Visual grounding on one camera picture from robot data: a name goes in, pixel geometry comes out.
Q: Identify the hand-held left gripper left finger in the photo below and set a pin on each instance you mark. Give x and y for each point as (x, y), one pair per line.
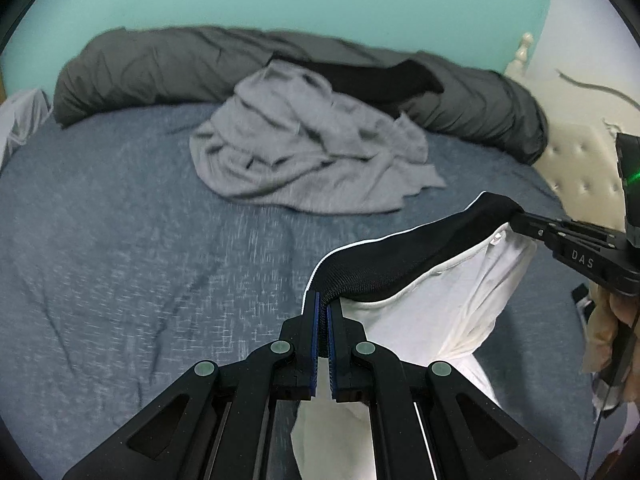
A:
(315, 340)

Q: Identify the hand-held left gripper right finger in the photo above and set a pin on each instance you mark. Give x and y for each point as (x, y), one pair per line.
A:
(331, 355)

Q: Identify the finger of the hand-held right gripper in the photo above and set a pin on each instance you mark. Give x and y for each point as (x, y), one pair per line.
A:
(545, 230)

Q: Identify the white polo shirt black trim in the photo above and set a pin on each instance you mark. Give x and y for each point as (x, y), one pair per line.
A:
(450, 300)

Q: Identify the person's right hand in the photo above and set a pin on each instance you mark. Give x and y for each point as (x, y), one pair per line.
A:
(600, 330)

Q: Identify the cream tufted headboard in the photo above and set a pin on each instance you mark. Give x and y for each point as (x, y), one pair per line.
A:
(585, 170)

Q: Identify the crumpled grey shirt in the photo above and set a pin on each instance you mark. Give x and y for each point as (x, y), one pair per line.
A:
(310, 145)

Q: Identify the blue patterned bed cover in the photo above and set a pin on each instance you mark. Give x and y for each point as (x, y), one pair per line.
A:
(125, 260)

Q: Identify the black cloth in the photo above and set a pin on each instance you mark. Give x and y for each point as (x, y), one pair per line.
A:
(370, 82)

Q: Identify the dark grey duvet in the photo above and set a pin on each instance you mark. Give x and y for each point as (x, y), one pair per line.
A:
(150, 70)

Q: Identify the light grey sheet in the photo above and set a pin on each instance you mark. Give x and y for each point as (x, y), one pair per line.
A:
(22, 120)

